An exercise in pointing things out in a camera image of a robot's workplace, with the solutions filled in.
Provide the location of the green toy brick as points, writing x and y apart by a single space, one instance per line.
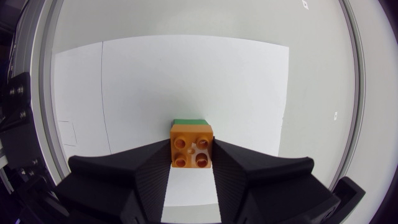
191 122

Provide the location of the orange toy brick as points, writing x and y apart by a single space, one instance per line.
191 132

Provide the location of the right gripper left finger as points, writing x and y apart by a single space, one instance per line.
124 183

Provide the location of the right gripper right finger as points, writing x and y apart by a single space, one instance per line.
267 186

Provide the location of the white paper sheet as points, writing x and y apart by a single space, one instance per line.
186 77

